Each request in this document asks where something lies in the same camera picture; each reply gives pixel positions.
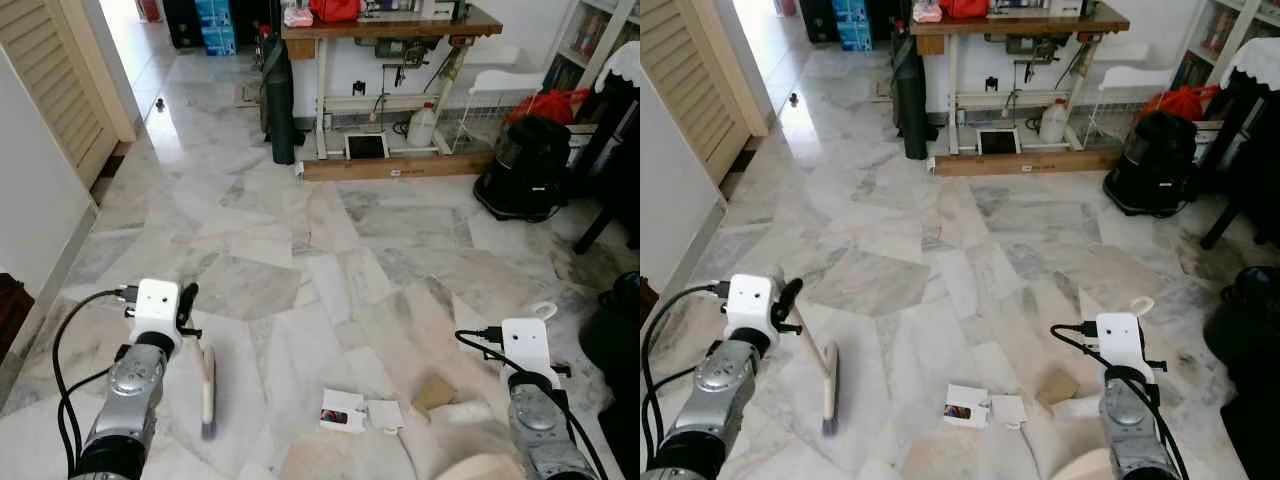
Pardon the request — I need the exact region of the wooden handled broom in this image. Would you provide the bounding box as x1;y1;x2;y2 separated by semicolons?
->
788;318;842;439
194;338;220;442

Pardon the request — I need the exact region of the black rounded object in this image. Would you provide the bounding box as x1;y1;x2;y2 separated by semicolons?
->
579;270;641;480
1204;264;1280;480

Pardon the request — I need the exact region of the small white printed box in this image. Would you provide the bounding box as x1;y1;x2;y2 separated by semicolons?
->
943;384;992;430
319;389;369;434

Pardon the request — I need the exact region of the dark green rolled mat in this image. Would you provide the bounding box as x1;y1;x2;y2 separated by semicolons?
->
260;24;299;167
892;24;930;162

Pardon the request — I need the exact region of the white paper sheet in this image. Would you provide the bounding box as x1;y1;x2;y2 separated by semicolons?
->
988;394;1029;430
366;399;406;434

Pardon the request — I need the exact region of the white framed black tablet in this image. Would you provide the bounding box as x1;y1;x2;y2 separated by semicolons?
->
343;131;390;162
976;127;1022;158

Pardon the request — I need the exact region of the black table with lace cloth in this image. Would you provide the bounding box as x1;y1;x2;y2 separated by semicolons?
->
574;40;641;253
1199;37;1280;252

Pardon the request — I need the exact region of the beige louvered door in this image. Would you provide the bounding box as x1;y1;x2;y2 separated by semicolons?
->
640;0;770;188
0;0;138;193

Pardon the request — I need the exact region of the long wooden plank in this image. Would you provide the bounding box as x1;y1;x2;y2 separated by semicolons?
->
298;149;497;184
928;147;1124;179

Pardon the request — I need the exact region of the brown cardboard piece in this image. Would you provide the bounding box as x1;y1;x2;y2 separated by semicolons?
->
1034;369;1082;407
412;375;459;414

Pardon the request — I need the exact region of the blue carton stack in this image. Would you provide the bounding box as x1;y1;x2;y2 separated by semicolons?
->
831;0;874;52
194;0;239;57

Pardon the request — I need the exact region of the white plastic jug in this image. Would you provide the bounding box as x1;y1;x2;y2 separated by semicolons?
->
406;101;442;150
1037;97;1072;145

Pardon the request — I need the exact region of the black canister vacuum cleaner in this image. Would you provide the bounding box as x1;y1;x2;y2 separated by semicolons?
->
472;114;574;224
1102;109;1202;219

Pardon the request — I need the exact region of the red plastic bag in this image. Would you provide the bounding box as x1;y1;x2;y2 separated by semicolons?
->
1139;84;1222;122
509;87;592;127

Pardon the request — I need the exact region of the white bookshelf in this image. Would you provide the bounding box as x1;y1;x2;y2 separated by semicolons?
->
544;0;641;93
1169;0;1280;93

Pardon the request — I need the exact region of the wooden sewing machine table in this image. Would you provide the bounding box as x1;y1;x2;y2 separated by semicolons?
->
909;2;1132;157
281;4;504;162

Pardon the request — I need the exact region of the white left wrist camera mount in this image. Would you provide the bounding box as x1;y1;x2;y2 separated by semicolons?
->
129;279;184;350
723;273;780;347

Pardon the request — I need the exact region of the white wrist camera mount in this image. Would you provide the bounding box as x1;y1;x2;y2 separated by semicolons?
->
129;279;184;350
1094;312;1147;382
499;317;552;387
723;273;780;347

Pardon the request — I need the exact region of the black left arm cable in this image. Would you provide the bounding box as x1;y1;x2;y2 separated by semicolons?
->
51;287;138;473
641;281;732;456

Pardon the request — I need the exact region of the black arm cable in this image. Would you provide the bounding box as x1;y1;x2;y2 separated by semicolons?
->
51;287;138;473
641;281;732;456
1049;321;1107;367
454;326;513;377

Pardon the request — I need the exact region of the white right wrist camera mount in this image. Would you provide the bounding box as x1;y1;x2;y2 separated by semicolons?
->
499;317;552;387
1094;312;1147;382

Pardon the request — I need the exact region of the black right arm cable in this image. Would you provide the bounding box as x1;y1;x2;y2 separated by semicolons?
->
454;326;513;377
1049;321;1107;367

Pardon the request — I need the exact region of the white wire rack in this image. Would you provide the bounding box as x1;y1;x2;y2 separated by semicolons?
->
1084;64;1177;147
454;68;547;152

